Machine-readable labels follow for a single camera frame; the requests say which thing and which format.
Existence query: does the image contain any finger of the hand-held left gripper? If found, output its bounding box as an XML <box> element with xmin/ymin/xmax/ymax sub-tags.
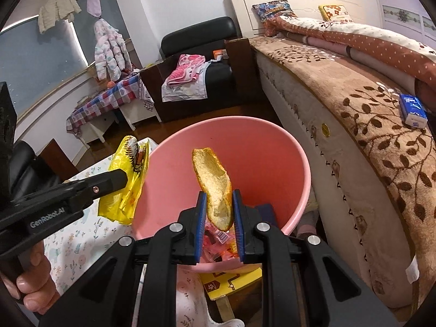
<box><xmin>66</xmin><ymin>168</ymin><xmax>129</xmax><ymax>201</ymax></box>

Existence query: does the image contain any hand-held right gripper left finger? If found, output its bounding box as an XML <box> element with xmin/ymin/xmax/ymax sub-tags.
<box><xmin>39</xmin><ymin>192</ymin><xmax>208</xmax><ymax>327</ymax></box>

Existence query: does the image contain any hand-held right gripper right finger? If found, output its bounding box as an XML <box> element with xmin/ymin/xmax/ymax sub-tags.
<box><xmin>232</xmin><ymin>190</ymin><xmax>399</xmax><ymax>327</ymax></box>

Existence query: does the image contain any yellow snack bag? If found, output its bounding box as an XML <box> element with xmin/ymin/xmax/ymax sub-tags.
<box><xmin>98</xmin><ymin>135</ymin><xmax>150</xmax><ymax>225</ymax></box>

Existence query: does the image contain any yellow fruit peel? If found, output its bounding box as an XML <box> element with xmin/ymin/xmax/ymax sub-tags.
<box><xmin>192</xmin><ymin>148</ymin><xmax>234</xmax><ymax>230</ymax></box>

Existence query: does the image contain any pink plastic bucket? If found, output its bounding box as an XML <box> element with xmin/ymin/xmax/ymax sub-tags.
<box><xmin>131</xmin><ymin>116</ymin><xmax>312</xmax><ymax>273</ymax></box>

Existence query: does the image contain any person's left hand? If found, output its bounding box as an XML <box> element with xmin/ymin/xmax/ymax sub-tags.
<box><xmin>0</xmin><ymin>240</ymin><xmax>61</xmax><ymax>314</ymax></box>

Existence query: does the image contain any crumpled pink white wrapper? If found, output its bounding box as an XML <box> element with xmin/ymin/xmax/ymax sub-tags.
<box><xmin>201</xmin><ymin>221</ymin><xmax>243</xmax><ymax>264</ymax></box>

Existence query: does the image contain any dark chair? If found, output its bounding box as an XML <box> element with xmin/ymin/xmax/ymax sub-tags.
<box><xmin>10</xmin><ymin>139</ymin><xmax>80</xmax><ymax>195</ymax></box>

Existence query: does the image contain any floral animal print tablecloth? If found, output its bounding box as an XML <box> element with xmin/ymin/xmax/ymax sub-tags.
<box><xmin>44</xmin><ymin>138</ymin><xmax>219</xmax><ymax>327</ymax></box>

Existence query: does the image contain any yellow cardboard box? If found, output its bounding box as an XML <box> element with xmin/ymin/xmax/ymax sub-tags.
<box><xmin>199</xmin><ymin>266</ymin><xmax>263</xmax><ymax>301</ymax></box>

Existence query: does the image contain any white side table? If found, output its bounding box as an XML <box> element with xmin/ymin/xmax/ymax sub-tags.
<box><xmin>73</xmin><ymin>99</ymin><xmax>162</xmax><ymax>149</ymax></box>

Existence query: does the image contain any checked table cloth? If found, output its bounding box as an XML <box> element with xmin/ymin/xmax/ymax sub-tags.
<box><xmin>66</xmin><ymin>73</ymin><xmax>144</xmax><ymax>133</ymax></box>

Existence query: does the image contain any grey patterned hanging cloth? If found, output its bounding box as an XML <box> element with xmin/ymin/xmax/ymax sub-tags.
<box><xmin>140</xmin><ymin>85</ymin><xmax>155</xmax><ymax>113</ymax></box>

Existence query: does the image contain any cream bed with headboard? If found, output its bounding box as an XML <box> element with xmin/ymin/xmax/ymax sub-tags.
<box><xmin>228</xmin><ymin>0</ymin><xmax>436</xmax><ymax>321</ymax></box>

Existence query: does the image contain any white printed cloth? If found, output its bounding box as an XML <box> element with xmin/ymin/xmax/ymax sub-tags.
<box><xmin>162</xmin><ymin>63</ymin><xmax>213</xmax><ymax>103</ymax></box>

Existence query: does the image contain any pink white padded jacket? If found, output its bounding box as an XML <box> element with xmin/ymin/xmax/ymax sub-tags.
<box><xmin>93</xmin><ymin>19</ymin><xmax>132</xmax><ymax>82</ymax></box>

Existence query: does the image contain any pink patterned towel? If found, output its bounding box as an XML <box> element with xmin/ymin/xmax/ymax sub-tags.
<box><xmin>166</xmin><ymin>54</ymin><xmax>205</xmax><ymax>87</ymax></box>

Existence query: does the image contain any black leather armchair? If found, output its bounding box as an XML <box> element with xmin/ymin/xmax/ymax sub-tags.
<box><xmin>141</xmin><ymin>16</ymin><xmax>253</xmax><ymax>123</ymax></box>

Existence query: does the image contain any brown leaf pattern blanket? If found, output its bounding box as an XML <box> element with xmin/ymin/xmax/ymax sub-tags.
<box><xmin>250</xmin><ymin>36</ymin><xmax>436</xmax><ymax>300</ymax></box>

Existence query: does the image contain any beige hanging garment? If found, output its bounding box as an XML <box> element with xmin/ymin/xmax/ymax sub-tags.
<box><xmin>37</xmin><ymin>0</ymin><xmax>82</xmax><ymax>35</ymax></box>

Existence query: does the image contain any lilac hanging hat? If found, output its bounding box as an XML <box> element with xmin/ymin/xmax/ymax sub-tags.
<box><xmin>87</xmin><ymin>0</ymin><xmax>107</xmax><ymax>18</ymax></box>

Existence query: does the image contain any blue tissue pack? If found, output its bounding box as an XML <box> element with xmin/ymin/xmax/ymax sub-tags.
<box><xmin>399</xmin><ymin>93</ymin><xmax>428</xmax><ymax>129</ymax></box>

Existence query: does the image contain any colourful cartoon pillow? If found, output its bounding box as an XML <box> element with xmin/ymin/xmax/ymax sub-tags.
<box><xmin>252</xmin><ymin>2</ymin><xmax>298</xmax><ymax>23</ymax></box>

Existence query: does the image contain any orange polka dot quilt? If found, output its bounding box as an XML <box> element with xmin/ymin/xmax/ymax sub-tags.
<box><xmin>264</xmin><ymin>15</ymin><xmax>436</xmax><ymax>92</ymax></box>

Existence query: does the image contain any yellow flower pillow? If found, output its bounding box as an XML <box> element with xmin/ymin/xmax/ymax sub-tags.
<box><xmin>318</xmin><ymin>4</ymin><xmax>355</xmax><ymax>21</ymax></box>

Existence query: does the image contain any lilac sliding door wardrobe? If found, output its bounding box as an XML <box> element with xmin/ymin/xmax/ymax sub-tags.
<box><xmin>371</xmin><ymin>0</ymin><xmax>436</xmax><ymax>41</ymax></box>

